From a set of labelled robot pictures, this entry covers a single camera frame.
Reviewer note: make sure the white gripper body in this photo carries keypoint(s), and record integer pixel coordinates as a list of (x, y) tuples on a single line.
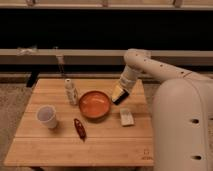
[(128, 78)]

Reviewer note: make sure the yellow black gripper finger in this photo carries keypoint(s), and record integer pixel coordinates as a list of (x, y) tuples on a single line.
[(122, 97), (116, 92)]

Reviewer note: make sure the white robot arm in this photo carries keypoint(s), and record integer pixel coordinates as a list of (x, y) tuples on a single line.
[(182, 107)]

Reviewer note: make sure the white sponge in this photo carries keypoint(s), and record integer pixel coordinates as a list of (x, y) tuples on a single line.
[(126, 117)]

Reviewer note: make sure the dark red eraser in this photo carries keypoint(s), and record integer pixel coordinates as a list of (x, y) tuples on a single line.
[(80, 129)]

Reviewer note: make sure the orange bowl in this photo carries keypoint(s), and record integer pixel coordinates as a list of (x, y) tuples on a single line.
[(94, 104)]

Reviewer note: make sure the wooden table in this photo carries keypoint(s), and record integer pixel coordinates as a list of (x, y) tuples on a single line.
[(107, 143)]

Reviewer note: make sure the grey metal rail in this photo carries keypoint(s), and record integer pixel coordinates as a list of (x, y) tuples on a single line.
[(99, 57)]

